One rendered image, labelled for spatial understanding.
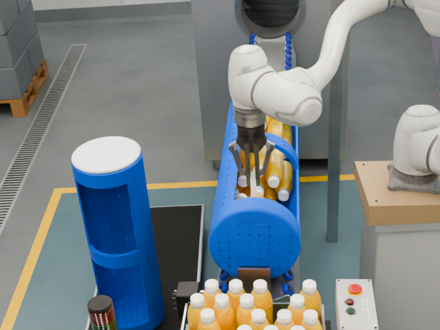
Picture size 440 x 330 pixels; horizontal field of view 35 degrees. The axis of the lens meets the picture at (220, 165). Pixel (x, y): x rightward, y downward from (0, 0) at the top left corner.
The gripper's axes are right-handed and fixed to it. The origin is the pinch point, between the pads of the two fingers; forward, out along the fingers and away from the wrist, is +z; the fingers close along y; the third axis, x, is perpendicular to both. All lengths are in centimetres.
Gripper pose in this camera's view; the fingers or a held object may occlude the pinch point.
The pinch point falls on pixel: (253, 184)
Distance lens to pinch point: 199.0
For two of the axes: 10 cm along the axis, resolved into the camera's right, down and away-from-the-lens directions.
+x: 0.8, -5.3, 8.4
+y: 9.9, -0.1, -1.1
